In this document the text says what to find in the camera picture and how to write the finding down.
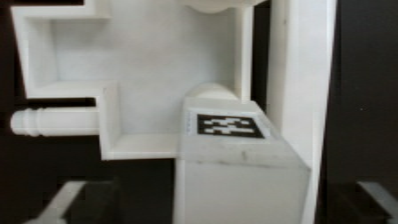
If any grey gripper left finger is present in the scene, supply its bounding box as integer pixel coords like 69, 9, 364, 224
22, 181, 86, 224

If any white chair seat part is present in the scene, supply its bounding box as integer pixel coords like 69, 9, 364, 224
10, 0, 262, 160

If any white U-shaped fence frame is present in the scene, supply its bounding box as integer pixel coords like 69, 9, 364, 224
266, 0, 337, 224

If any white chair leg tagged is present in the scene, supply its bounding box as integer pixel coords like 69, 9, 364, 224
10, 107, 99, 137

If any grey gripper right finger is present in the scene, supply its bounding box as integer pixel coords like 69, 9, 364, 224
356, 181, 398, 217

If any white chair leg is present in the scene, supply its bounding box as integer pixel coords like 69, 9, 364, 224
172, 83, 310, 224

